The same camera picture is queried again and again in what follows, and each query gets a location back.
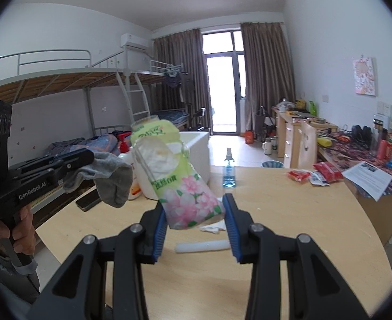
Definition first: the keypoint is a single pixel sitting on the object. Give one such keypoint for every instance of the green bag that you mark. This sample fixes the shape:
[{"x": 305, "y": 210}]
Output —
[{"x": 313, "y": 108}]

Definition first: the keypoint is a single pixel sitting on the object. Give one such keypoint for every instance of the white air conditioner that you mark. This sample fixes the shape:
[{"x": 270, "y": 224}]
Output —
[{"x": 134, "y": 41}]

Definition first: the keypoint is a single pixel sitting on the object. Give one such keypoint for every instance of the black folding chair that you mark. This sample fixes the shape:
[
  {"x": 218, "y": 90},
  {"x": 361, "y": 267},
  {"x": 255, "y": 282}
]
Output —
[{"x": 198, "y": 120}]

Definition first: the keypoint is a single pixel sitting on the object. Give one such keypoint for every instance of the white thermos jug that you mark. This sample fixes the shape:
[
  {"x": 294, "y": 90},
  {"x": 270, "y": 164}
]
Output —
[{"x": 267, "y": 147}]

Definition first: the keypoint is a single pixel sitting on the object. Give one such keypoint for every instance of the patterned desk cloth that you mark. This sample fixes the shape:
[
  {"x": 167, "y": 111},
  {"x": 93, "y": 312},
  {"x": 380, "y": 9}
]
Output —
[{"x": 349, "y": 155}]

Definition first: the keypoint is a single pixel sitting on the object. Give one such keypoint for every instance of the grey sock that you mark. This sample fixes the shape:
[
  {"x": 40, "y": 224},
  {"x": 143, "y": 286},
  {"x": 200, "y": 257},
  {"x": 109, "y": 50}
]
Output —
[{"x": 112, "y": 180}]

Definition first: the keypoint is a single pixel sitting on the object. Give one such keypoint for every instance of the white foam tube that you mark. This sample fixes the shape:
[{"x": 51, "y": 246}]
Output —
[{"x": 202, "y": 246}]

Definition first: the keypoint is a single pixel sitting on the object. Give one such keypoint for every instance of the row of toiletry bottles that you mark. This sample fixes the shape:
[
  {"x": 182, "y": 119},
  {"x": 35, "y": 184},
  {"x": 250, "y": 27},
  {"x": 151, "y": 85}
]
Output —
[{"x": 389, "y": 146}]

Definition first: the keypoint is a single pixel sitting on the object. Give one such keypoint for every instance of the blue patterned quilt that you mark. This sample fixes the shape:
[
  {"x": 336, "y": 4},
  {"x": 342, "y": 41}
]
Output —
[{"x": 92, "y": 145}]

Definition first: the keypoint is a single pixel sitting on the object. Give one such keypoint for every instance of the orange container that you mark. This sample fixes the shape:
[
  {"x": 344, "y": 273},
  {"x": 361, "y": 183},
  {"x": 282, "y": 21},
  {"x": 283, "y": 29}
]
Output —
[{"x": 249, "y": 137}]

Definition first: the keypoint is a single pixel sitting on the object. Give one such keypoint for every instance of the black smartphone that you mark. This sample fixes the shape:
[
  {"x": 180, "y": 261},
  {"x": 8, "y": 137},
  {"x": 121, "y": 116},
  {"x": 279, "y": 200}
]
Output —
[{"x": 88, "y": 201}]

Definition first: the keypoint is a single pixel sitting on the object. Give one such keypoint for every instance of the wooden desk with drawers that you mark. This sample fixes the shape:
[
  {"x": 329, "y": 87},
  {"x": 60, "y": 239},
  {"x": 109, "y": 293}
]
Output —
[{"x": 291, "y": 140}]

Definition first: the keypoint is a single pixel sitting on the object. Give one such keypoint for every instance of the blue spray bottle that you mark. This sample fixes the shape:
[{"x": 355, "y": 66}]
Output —
[{"x": 229, "y": 176}]

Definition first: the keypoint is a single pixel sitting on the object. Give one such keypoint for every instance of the printed paper sheet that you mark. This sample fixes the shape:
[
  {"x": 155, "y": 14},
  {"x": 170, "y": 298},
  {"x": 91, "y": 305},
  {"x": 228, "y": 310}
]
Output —
[{"x": 369, "y": 180}]

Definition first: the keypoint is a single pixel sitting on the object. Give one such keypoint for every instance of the hanging dark clothes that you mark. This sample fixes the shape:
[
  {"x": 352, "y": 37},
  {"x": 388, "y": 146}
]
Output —
[{"x": 174, "y": 81}]

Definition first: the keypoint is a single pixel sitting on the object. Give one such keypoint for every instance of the large red snack packet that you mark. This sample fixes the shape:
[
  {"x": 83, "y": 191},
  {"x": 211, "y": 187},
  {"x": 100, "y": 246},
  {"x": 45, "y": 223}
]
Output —
[{"x": 329, "y": 171}]

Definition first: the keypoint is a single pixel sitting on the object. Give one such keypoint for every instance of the green floral tissue pack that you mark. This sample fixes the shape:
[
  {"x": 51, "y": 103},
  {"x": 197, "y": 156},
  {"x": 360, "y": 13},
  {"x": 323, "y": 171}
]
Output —
[{"x": 182, "y": 193}]

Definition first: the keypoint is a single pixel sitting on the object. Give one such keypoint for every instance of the small red snack packet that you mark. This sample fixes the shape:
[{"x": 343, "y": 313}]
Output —
[{"x": 297, "y": 176}]

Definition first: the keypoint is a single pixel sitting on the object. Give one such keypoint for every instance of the white lotion pump bottle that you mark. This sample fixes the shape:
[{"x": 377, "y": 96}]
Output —
[{"x": 132, "y": 186}]

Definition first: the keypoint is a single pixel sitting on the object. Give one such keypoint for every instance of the white wall socket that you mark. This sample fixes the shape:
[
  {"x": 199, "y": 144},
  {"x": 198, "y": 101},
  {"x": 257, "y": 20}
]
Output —
[{"x": 325, "y": 99}]

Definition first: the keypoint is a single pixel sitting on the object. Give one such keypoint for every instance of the metal bunk bed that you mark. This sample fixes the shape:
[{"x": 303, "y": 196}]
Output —
[{"x": 65, "y": 80}]

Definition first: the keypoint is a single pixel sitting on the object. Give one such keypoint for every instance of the yellow bag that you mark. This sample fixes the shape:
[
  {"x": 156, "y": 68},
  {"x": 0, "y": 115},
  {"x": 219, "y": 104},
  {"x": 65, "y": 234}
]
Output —
[{"x": 324, "y": 142}]

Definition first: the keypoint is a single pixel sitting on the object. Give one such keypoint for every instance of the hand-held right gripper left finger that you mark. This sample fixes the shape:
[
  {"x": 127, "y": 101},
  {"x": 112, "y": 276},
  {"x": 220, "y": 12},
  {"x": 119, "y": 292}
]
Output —
[{"x": 159, "y": 236}]

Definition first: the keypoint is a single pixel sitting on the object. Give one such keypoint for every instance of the white torn wrapper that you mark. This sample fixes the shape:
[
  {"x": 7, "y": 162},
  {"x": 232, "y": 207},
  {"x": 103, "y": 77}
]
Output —
[{"x": 317, "y": 180}]

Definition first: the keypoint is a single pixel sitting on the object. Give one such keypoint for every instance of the wooden smiley face chair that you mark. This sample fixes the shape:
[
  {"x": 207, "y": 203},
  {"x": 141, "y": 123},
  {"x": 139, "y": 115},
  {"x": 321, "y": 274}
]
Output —
[{"x": 307, "y": 146}]

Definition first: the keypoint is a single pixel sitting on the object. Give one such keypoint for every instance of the brown curtain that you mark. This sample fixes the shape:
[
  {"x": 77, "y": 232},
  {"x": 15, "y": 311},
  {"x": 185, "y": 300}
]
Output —
[
  {"x": 182, "y": 56},
  {"x": 266, "y": 73}
]

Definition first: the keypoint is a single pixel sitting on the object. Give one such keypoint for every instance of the glass balcony door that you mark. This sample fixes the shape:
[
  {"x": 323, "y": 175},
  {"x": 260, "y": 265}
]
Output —
[{"x": 221, "y": 90}]

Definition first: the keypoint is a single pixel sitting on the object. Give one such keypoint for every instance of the blue plaid bedding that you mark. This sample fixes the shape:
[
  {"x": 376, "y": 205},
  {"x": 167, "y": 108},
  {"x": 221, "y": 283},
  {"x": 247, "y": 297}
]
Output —
[{"x": 171, "y": 116}]

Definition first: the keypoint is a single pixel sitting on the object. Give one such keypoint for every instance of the white tissue paper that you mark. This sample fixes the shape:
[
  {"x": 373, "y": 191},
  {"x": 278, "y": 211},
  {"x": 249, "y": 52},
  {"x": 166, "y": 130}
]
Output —
[{"x": 212, "y": 227}]

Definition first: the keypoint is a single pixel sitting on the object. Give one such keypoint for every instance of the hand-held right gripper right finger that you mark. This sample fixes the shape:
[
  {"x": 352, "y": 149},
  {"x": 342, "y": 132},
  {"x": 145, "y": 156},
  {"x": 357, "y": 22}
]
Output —
[{"x": 232, "y": 226}]

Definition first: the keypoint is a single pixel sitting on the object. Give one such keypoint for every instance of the pink wall poster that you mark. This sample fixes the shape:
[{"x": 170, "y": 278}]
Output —
[{"x": 364, "y": 76}]

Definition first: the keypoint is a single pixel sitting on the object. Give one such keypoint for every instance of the person's left hand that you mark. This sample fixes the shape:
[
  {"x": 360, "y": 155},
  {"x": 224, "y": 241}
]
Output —
[{"x": 25, "y": 233}]

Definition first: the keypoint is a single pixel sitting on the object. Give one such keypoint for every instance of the white foam box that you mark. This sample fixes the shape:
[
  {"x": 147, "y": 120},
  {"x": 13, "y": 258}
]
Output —
[{"x": 199, "y": 153}]

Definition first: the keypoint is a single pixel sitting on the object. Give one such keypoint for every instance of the black headphones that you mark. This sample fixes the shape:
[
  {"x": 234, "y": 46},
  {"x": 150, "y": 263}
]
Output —
[{"x": 361, "y": 135}]

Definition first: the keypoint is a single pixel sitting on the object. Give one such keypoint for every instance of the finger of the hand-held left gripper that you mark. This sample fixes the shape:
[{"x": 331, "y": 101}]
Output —
[
  {"x": 74, "y": 166},
  {"x": 75, "y": 156}
]

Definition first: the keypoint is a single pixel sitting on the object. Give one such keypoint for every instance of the blue striped waste bin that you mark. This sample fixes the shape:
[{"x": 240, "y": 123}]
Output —
[{"x": 272, "y": 164}]

